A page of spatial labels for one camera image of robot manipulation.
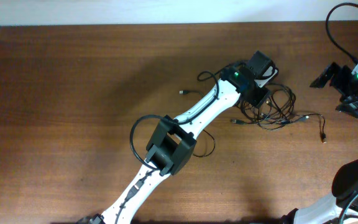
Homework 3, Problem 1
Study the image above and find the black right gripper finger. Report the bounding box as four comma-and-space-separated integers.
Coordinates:
336, 96, 358, 118
310, 62, 340, 88

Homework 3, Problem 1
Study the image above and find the black usb cables bundle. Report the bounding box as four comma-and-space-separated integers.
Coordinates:
230, 82, 328, 144

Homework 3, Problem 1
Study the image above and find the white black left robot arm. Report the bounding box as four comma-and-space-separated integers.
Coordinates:
79, 51, 278, 223

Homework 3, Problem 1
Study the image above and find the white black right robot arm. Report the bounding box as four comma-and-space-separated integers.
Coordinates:
279, 63, 358, 224

